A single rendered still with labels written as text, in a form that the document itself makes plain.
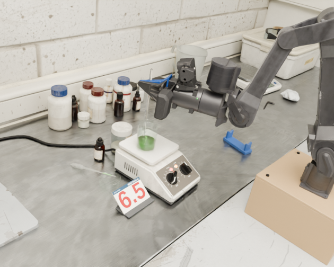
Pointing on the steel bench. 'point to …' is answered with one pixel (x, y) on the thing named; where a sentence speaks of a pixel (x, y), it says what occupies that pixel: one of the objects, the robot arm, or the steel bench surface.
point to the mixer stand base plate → (6, 215)
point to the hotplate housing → (149, 174)
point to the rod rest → (237, 143)
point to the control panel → (184, 180)
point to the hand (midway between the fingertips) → (152, 86)
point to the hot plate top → (131, 142)
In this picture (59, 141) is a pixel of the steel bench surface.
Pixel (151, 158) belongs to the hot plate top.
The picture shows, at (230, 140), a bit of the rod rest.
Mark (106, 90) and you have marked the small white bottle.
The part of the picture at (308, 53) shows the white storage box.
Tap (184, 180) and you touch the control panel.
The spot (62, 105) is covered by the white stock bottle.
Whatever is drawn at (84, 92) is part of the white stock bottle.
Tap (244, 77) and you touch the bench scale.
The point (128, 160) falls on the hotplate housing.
